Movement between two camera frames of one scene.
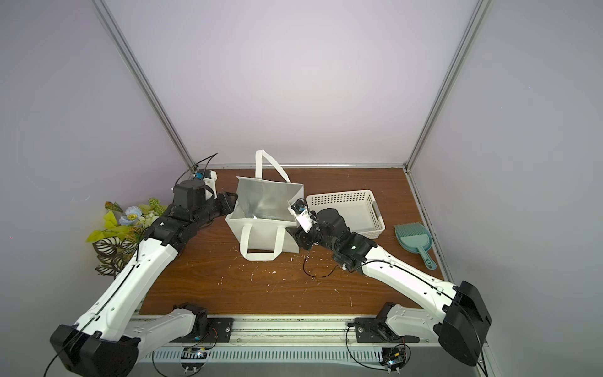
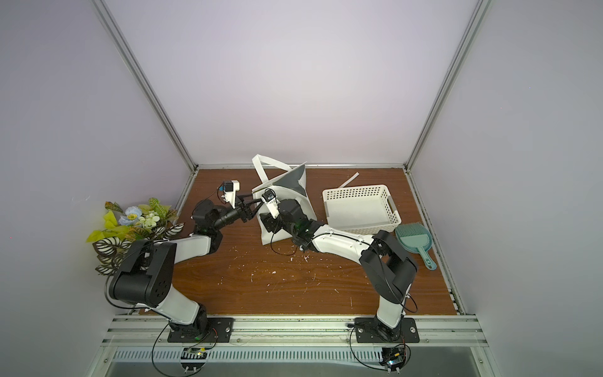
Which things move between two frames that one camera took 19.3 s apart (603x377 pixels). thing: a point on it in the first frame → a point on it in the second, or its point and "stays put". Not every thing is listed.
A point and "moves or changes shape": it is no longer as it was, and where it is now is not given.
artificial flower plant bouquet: [116, 243] stays put
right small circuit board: [393, 358] stays put
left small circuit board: [193, 353] stays put
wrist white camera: [210, 177] → [231, 187]
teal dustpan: [414, 237] stays put
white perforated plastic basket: [359, 210] moves or changes shape
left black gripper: [226, 206] → [243, 217]
